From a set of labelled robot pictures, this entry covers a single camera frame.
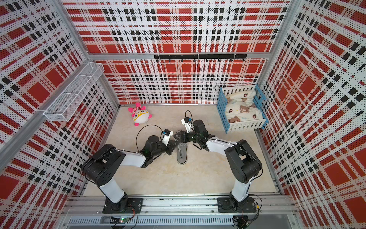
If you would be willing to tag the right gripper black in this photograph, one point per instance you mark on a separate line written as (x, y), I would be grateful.
(183, 136)

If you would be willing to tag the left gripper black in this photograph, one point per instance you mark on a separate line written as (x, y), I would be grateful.
(171, 146)

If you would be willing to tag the grey shoelace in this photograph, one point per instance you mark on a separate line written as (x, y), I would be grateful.
(182, 150)

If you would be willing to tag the grey canvas sneaker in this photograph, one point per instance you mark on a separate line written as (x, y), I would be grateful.
(183, 160)

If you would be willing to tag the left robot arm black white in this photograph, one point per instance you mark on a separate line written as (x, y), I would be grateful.
(101, 168)

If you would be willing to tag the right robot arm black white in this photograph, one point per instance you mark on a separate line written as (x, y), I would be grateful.
(244, 163)

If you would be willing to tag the white pink plush toy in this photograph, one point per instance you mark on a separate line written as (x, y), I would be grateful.
(139, 114)

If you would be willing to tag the blue white slatted crate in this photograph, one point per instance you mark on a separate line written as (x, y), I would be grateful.
(246, 125)

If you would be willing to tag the white printed cloth bundle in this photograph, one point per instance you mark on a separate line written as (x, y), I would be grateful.
(240, 107)

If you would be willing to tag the green circuit board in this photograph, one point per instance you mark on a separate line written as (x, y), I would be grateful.
(120, 220)

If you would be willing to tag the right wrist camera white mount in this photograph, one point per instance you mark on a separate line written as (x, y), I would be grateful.
(188, 123)

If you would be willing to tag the black hook rail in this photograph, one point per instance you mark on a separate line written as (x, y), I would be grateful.
(170, 57)

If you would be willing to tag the white wire mesh basket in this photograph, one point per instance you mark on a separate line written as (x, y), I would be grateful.
(66, 104)

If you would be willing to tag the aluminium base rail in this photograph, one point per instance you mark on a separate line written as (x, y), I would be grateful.
(183, 211)

